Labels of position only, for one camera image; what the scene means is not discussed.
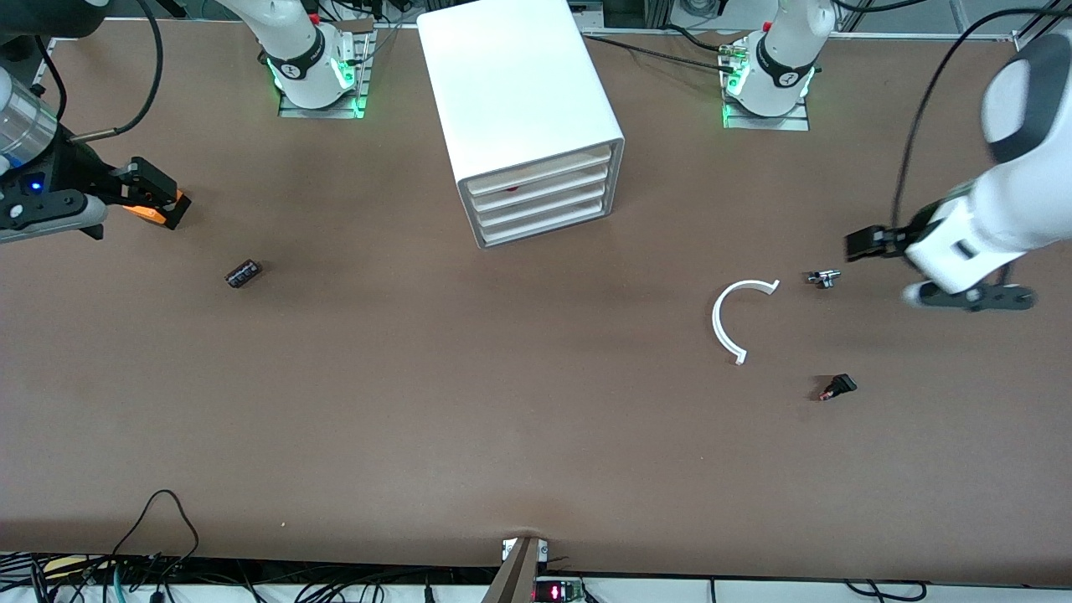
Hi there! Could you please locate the black table cable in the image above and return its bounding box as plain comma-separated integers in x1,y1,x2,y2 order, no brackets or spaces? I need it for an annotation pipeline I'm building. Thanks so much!
582,25,742,72

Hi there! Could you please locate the black looped cable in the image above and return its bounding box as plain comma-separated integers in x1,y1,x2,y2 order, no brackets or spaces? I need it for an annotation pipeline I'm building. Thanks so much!
111,490,200,560

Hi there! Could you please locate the red LED display device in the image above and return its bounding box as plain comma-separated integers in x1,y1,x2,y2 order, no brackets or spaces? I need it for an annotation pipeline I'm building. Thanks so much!
533,578,585,603

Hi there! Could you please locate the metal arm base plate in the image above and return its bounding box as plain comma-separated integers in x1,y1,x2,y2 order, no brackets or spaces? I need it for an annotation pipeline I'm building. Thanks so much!
278,25,374,120
722,46,812,132

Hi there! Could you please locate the white curved plastic part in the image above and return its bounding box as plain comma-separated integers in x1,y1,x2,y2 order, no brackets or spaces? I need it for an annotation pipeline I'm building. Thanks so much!
711,279,781,367

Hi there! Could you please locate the orange box with black base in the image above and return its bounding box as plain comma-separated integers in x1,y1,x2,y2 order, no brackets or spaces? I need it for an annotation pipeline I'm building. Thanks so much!
121,191,192,231

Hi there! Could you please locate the white drawer cabinet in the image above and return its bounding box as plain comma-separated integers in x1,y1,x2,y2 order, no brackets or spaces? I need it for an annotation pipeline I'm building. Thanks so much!
416,0,627,250

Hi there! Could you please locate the brown camera mount post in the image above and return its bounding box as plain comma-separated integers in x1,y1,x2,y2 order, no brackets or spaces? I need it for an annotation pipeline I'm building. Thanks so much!
482,536,549,603

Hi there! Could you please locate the tangled black cable bundle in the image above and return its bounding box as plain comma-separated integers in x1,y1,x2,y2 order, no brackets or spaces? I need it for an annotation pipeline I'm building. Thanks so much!
0,553,470,603

